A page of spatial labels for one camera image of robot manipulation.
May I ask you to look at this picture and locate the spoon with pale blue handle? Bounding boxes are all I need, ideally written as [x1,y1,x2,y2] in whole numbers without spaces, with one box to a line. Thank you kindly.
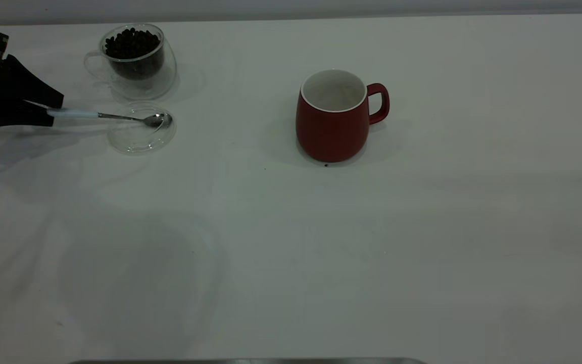
[47,108,173,128]

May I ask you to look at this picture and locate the clear glass saucer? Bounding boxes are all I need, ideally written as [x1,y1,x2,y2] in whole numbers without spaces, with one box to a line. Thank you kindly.
[108,101,176,155]

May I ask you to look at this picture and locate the red ceramic mug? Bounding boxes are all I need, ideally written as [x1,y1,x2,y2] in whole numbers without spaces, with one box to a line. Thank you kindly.
[295,69,390,163]

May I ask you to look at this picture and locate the dark coffee beans pile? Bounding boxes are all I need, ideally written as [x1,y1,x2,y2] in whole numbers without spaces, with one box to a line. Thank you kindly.
[105,28,164,80]

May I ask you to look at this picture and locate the clear double-wall glass cup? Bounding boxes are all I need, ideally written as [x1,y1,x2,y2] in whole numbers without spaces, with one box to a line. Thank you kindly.
[84,23,178,102]

